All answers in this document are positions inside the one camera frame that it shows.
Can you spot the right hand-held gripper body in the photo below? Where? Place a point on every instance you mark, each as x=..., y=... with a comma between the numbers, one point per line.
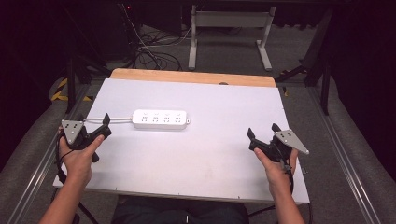
x=289, y=140

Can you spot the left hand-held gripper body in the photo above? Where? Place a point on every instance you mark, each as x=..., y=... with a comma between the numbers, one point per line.
x=72, y=130

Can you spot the white power strip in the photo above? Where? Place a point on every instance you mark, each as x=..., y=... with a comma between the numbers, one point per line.
x=160, y=119

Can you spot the person's left hand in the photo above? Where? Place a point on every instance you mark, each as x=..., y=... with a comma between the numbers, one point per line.
x=77, y=165

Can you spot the person's right hand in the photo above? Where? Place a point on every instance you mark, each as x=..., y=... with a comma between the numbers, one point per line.
x=278, y=175

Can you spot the yellow black hazard tape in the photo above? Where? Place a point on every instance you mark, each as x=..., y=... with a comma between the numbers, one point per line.
x=62, y=91

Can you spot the black tripod stand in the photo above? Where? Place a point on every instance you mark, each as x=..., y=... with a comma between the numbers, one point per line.
x=72, y=81
x=317, y=59

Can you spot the person's dark trousers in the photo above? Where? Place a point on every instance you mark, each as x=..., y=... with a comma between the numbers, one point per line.
x=177, y=213

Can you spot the aluminium floor rail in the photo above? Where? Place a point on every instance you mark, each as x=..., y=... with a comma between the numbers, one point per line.
x=345, y=161
x=34, y=183

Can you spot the white metal desk frame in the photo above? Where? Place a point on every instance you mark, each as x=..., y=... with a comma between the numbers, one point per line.
x=230, y=19

